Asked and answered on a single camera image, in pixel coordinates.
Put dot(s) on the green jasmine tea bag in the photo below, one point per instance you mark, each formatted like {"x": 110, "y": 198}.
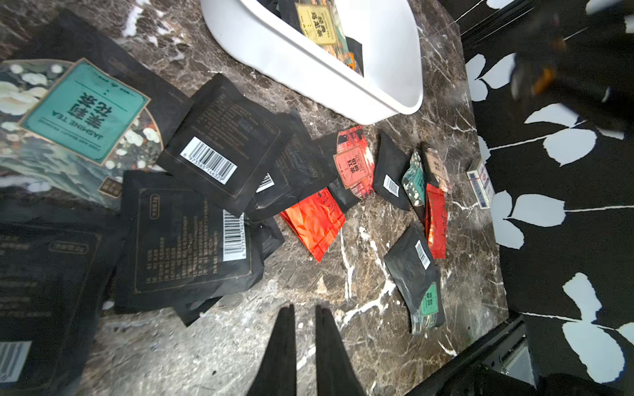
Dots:
{"x": 413, "y": 181}

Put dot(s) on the teal tea bag left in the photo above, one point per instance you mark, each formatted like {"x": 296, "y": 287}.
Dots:
{"x": 78, "y": 112}

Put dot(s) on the orange red foil tea bag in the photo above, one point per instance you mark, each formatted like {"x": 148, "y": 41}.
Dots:
{"x": 316, "y": 221}

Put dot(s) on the yellow oolong tea bag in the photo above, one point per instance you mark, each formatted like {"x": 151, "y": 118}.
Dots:
{"x": 319, "y": 22}

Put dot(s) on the beige tea bag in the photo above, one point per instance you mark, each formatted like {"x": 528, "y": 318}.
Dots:
{"x": 435, "y": 170}

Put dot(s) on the playing card box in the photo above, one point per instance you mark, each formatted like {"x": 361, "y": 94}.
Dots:
{"x": 482, "y": 186}

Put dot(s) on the pink red tea bag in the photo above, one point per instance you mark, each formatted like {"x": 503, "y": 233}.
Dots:
{"x": 354, "y": 163}

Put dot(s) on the black tea bag barcode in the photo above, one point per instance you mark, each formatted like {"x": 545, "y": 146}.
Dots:
{"x": 390, "y": 168}

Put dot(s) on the shiny red tea bag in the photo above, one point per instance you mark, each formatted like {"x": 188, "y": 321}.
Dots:
{"x": 436, "y": 221}

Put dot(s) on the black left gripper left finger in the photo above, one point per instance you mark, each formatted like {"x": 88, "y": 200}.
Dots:
{"x": 277, "y": 373}

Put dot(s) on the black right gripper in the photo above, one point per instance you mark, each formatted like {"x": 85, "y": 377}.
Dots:
{"x": 580, "y": 54}

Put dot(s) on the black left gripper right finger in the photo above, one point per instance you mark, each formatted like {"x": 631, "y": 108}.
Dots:
{"x": 334, "y": 372}

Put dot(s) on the black green tea bag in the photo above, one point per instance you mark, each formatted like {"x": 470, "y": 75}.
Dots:
{"x": 418, "y": 279}

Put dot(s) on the large black tea bag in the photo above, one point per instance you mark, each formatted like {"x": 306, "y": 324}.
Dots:
{"x": 225, "y": 146}

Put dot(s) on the white storage box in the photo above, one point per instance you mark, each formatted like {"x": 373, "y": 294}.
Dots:
{"x": 380, "y": 77}

